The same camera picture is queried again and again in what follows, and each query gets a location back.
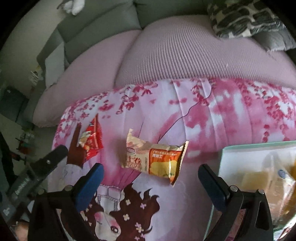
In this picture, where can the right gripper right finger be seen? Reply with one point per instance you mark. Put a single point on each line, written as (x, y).
(256, 223)

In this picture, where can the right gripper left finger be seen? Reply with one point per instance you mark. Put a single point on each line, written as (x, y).
(44, 221)

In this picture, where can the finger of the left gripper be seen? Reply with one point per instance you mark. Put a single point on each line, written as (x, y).
(44, 166)

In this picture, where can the red gold candy pack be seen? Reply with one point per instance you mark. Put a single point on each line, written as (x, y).
(91, 139)

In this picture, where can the beige orange swiss roll pack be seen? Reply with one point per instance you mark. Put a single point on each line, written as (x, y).
(161, 160)

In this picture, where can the clear steamed bun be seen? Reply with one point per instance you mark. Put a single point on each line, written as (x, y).
(276, 182)

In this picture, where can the teal shallow cardboard tray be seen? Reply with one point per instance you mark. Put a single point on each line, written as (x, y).
(236, 160)

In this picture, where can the light grey sofa cushion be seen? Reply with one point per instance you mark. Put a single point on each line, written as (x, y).
(54, 64)

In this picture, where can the pink anime print tablecloth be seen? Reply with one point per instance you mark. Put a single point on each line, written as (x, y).
(209, 114)

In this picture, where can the grey green sofa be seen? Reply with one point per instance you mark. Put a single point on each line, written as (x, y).
(100, 20)

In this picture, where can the grey white plush toy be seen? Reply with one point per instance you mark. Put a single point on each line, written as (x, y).
(73, 7)

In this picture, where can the grey velvet pillow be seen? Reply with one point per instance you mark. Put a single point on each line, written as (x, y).
(280, 40)

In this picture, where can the pink sofa seat cover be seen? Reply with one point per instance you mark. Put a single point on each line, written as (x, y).
(173, 48)

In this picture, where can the black white patterned pillow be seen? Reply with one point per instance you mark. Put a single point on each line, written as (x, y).
(239, 19)

